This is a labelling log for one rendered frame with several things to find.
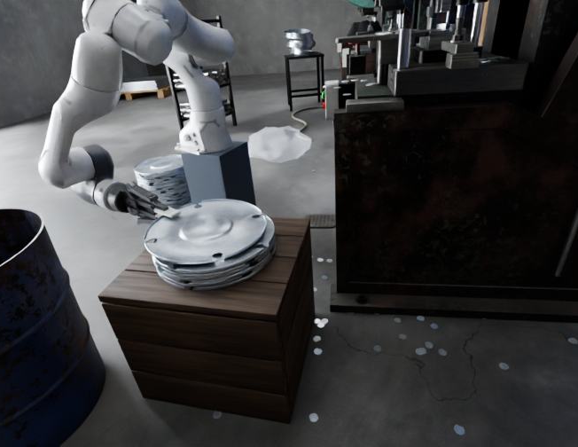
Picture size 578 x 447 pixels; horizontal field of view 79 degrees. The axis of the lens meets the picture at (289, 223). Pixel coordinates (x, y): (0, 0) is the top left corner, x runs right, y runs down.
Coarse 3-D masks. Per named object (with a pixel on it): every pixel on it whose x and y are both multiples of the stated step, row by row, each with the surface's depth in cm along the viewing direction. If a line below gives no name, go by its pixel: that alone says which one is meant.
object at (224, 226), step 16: (176, 208) 94; (192, 208) 95; (208, 208) 94; (224, 208) 94; (240, 208) 93; (256, 208) 93; (160, 224) 88; (176, 224) 88; (192, 224) 86; (208, 224) 86; (224, 224) 85; (240, 224) 86; (256, 224) 86; (144, 240) 82; (160, 240) 82; (176, 240) 81; (192, 240) 81; (208, 240) 80; (224, 240) 80; (240, 240) 80; (256, 240) 79; (160, 256) 76; (176, 256) 76; (192, 256) 76; (208, 256) 75; (224, 256) 75
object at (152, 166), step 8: (152, 160) 197; (160, 160) 196; (168, 160) 193; (176, 160) 194; (136, 168) 187; (144, 168) 186; (152, 168) 185; (160, 168) 184; (168, 168) 183; (176, 168) 182
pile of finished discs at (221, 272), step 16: (272, 224) 87; (272, 240) 81; (240, 256) 76; (256, 256) 77; (272, 256) 83; (160, 272) 81; (176, 272) 73; (192, 272) 72; (208, 272) 73; (224, 272) 73; (240, 272) 74; (256, 272) 77; (208, 288) 74
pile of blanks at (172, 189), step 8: (136, 176) 185; (144, 176) 178; (152, 176) 177; (160, 176) 178; (168, 176) 181; (176, 176) 181; (184, 176) 185; (144, 184) 181; (152, 184) 181; (160, 184) 180; (168, 184) 181; (176, 184) 185; (184, 184) 187; (152, 192) 182; (160, 192) 182; (168, 192) 182; (176, 192) 185; (184, 192) 188; (160, 200) 186; (168, 200) 185; (176, 200) 186; (184, 200) 189
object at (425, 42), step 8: (432, 32) 94; (440, 32) 93; (448, 32) 93; (464, 32) 93; (424, 40) 101; (432, 40) 94; (440, 40) 94; (448, 40) 94; (464, 40) 93; (424, 48) 101; (432, 48) 95; (440, 48) 95
